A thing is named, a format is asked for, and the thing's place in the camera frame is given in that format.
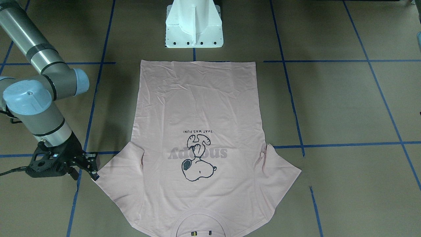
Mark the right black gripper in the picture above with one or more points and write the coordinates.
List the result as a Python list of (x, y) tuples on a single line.
[(72, 148)]

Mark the pink Snoopy t-shirt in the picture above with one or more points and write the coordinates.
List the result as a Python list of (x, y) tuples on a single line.
[(197, 163)]

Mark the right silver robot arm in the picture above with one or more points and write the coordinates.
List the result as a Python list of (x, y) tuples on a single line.
[(31, 100)]

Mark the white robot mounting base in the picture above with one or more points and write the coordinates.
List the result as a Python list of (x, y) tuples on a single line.
[(193, 24)]

